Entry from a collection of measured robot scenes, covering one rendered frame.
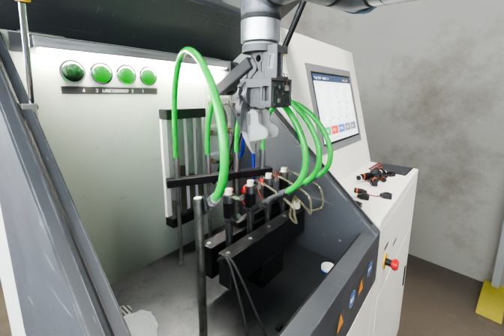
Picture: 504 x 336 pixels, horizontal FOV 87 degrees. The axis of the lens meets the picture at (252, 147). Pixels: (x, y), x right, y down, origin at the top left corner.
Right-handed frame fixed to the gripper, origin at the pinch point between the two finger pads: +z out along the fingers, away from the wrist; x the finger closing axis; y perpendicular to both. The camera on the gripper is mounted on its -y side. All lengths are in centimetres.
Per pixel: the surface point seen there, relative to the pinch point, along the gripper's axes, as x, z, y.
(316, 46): 61, -30, -16
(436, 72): 200, -27, 13
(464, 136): 198, 18, 34
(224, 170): -16.2, 0.1, 7.9
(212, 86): -14.4, -12.0, 4.0
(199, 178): 4.3, 12.5, -22.6
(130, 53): -8.4, -20.8, -31.6
